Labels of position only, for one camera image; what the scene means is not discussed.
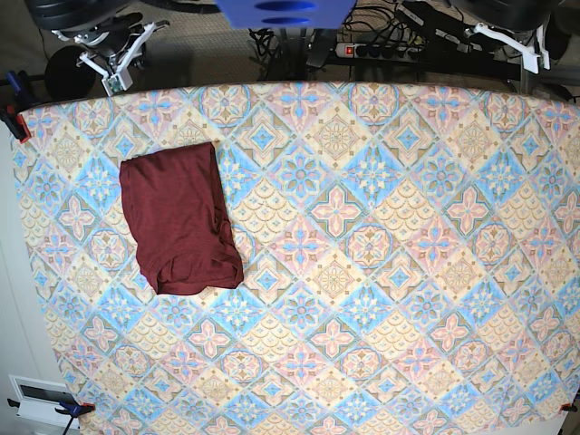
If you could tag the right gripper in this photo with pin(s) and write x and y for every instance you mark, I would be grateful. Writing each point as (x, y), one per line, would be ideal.
(111, 38)

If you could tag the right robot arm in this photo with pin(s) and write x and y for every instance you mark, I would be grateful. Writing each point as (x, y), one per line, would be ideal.
(96, 24)

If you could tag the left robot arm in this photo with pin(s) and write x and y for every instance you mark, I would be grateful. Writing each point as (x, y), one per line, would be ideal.
(512, 15)

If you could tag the orange black clamp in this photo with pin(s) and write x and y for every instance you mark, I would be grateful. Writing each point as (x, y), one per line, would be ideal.
(14, 121)

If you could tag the white power strip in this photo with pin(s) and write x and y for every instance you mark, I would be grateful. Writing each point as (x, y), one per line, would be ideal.
(376, 52)

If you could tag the patterned tablecloth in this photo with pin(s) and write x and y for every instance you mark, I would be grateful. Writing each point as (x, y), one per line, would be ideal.
(411, 260)

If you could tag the blue clamp lower left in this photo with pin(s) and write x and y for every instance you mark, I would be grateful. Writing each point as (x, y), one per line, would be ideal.
(72, 410)

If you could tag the round speaker top right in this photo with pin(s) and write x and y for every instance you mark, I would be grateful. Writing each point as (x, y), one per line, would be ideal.
(556, 41)

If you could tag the orange clamp lower right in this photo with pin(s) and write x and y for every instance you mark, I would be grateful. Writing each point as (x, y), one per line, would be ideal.
(570, 407)

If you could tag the blue handled clamp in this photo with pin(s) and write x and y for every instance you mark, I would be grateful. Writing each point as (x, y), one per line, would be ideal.
(20, 83)

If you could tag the blue plastic mount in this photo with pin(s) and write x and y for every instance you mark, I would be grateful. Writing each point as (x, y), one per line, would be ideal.
(323, 14)

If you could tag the white wall box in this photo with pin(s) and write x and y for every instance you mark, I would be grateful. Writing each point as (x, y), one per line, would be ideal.
(32, 389)

